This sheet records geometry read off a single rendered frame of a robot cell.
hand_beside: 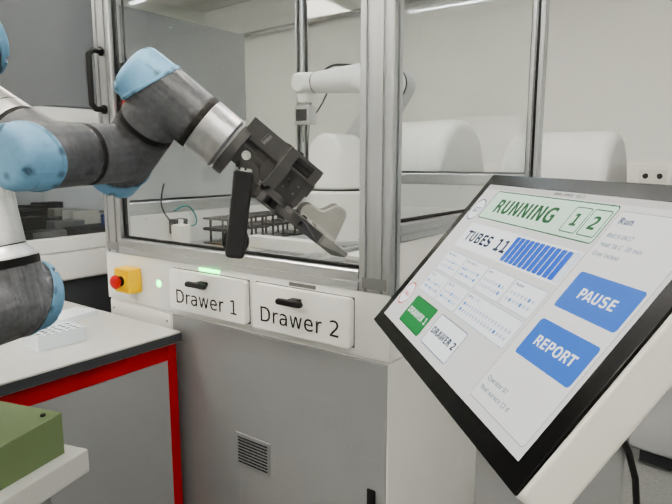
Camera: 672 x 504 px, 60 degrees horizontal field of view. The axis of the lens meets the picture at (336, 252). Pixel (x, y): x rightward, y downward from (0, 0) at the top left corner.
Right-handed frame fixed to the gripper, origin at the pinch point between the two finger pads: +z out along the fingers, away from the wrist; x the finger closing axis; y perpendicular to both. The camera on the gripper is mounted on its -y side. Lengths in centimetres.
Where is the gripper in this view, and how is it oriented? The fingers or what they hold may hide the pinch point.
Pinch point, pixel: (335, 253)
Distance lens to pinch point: 79.8
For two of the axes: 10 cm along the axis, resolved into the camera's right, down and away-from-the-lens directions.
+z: 7.6, 6.2, 2.1
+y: 6.3, -7.7, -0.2
